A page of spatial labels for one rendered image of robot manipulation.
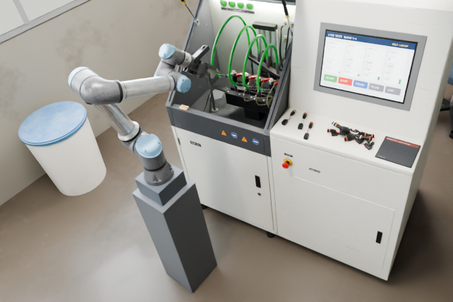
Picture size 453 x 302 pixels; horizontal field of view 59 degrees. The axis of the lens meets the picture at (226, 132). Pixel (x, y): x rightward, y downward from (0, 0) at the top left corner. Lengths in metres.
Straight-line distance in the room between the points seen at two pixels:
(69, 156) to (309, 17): 2.03
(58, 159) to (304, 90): 1.91
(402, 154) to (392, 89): 0.30
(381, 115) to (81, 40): 2.52
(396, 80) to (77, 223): 2.45
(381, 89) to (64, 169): 2.33
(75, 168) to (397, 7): 2.47
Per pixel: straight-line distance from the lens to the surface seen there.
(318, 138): 2.03
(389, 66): 1.98
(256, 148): 2.22
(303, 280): 2.67
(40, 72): 3.54
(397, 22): 1.94
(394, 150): 2.01
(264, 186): 2.42
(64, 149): 3.17
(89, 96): 1.71
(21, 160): 3.73
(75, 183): 3.42
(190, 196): 2.16
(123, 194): 3.36
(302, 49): 2.09
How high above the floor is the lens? 2.34
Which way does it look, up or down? 40 degrees down
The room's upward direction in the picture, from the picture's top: 10 degrees counter-clockwise
